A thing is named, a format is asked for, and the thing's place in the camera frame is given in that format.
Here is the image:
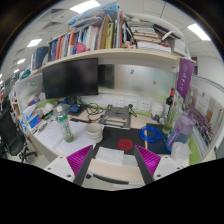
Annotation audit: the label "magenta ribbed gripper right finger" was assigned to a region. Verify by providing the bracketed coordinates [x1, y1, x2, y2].
[135, 145, 161, 176]

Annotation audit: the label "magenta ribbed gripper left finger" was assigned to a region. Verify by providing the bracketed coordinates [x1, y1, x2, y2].
[66, 145, 93, 176]

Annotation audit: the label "purple plastic water jug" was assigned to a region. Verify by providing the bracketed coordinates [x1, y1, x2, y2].
[166, 113, 196, 151]

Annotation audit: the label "clear green-label water bottle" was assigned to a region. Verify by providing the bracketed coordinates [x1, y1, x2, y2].
[56, 105, 74, 143]

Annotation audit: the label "white plastic bag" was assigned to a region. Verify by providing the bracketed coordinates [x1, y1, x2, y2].
[171, 142, 191, 167]

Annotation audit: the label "white ceramic bowl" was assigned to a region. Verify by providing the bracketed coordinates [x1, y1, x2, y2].
[85, 123, 103, 144]

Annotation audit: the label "white paper sheet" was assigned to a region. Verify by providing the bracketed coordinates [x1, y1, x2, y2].
[95, 147, 124, 166]

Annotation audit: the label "white papers on desk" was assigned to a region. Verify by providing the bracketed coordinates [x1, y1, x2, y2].
[36, 119, 98, 156]

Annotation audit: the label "black desk mat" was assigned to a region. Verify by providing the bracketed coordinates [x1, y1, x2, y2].
[94, 127, 145, 155]

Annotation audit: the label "grey metal laptop stand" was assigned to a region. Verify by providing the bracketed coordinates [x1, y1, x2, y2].
[99, 105, 131, 129]

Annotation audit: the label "blue tissue box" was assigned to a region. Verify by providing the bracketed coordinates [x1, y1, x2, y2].
[22, 104, 41, 128]

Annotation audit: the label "dark wine bottle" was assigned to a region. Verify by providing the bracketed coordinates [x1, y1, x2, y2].
[166, 88, 175, 106]

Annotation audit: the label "black office chair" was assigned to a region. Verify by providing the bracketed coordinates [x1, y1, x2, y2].
[0, 105, 38, 164]

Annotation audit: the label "black computer monitor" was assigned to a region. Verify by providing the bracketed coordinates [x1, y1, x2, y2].
[42, 58, 98, 99]

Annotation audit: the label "purple hanging banner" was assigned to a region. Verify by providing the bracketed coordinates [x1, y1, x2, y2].
[176, 58, 195, 99]

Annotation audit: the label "stack of flat books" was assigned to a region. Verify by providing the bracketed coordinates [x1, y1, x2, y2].
[125, 17, 188, 57]

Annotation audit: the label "row of upright books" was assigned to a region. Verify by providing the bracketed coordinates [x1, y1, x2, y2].
[30, 11, 125, 70]

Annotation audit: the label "blue coiled cable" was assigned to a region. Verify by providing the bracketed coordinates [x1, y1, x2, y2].
[138, 124, 166, 144]

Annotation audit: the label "white wall shelf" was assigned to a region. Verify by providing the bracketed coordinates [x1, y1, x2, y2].
[30, 47, 188, 76]

